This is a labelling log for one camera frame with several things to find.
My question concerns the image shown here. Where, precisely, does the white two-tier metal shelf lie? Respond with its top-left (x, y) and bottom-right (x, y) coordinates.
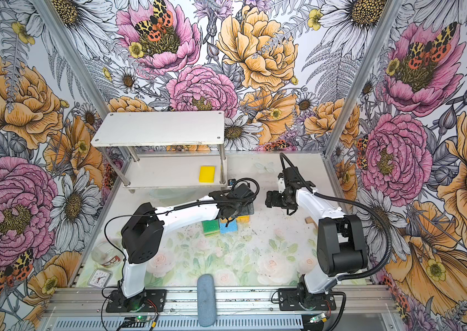
top-left (91, 111), bottom-right (228, 190)

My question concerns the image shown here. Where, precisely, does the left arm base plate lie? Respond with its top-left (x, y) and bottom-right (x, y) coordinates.
top-left (105, 289), bottom-right (167, 313)

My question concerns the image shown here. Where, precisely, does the orange cellulose sponge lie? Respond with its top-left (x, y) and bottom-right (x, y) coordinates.
top-left (236, 215), bottom-right (250, 223)

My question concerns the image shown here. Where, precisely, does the green yellow sponge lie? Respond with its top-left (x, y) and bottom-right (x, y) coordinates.
top-left (202, 219), bottom-right (220, 237)

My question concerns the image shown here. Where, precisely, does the right black corrugated cable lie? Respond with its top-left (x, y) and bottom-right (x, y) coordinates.
top-left (279, 152), bottom-right (393, 282)

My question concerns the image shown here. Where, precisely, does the clear glass bowl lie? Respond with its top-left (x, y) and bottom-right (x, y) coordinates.
top-left (91, 241), bottom-right (123, 268)

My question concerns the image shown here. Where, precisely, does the grey oval pad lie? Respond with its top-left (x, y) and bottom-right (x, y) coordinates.
top-left (197, 274), bottom-right (218, 328)

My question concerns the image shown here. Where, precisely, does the left black thin cable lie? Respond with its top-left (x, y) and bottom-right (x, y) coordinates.
top-left (100, 177), bottom-right (261, 290)

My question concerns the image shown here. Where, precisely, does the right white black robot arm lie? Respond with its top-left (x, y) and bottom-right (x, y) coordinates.
top-left (265, 168), bottom-right (367, 311)

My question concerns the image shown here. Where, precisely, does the blue cellulose sponge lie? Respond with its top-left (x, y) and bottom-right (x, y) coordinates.
top-left (219, 219), bottom-right (237, 234)

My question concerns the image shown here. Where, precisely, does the wooden mallet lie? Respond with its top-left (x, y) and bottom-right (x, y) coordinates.
top-left (305, 217), bottom-right (318, 228)

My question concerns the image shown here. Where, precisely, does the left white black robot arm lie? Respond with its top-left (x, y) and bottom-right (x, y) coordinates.
top-left (119, 180), bottom-right (260, 299)

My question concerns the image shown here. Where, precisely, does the small white alarm clock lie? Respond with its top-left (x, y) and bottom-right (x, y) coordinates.
top-left (87, 268), bottom-right (112, 289)

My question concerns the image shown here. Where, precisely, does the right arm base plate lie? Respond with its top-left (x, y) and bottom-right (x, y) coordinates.
top-left (277, 288), bottom-right (336, 312)

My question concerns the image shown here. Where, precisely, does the green circuit board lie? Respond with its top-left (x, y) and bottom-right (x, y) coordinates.
top-left (121, 316), bottom-right (157, 328)

